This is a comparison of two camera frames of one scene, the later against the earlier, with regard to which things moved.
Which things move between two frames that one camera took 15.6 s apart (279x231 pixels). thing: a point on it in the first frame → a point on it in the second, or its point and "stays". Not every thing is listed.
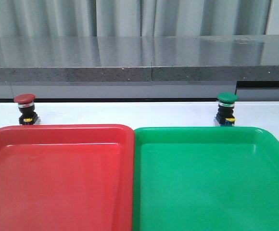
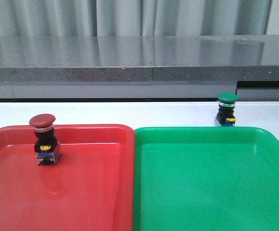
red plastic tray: (59, 177) stays
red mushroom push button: (26, 107) → (47, 149)
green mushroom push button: (225, 117) stays
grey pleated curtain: (20, 18) stays
